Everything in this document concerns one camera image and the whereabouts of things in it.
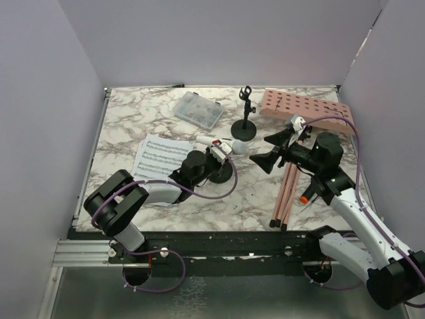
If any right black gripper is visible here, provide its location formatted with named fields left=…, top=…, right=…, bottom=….
left=250, top=128, right=323, bottom=173

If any black round mic stand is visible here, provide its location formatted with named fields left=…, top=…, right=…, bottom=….
left=208, top=162, right=233, bottom=184

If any white microphone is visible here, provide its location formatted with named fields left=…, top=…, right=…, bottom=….
left=196, top=136, right=247, bottom=155

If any sheet music page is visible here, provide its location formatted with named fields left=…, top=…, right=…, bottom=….
left=131, top=134, right=194, bottom=179

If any black microphone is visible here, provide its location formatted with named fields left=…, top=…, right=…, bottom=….
left=299, top=184, right=315, bottom=205

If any pink music stand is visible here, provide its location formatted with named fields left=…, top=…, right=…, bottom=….
left=260, top=90, right=356, bottom=231

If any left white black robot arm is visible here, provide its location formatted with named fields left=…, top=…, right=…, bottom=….
left=83, top=146, right=238, bottom=263

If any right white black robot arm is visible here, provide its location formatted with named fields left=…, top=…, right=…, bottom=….
left=250, top=129, right=424, bottom=310

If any clear plastic organizer box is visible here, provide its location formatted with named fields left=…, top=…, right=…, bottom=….
left=173, top=91, right=224, bottom=132

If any thin metal rod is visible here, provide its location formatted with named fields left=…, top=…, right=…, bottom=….
left=300, top=196, right=317, bottom=213

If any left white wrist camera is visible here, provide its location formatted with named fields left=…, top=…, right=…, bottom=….
left=209, top=140, right=232, bottom=164

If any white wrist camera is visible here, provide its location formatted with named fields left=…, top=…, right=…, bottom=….
left=209, top=140, right=232, bottom=164
left=286, top=114, right=305, bottom=133

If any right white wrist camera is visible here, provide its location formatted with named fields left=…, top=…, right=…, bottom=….
left=286, top=114, right=305, bottom=133

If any black mounting rail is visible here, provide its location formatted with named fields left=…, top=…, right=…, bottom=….
left=108, top=231, right=332, bottom=282

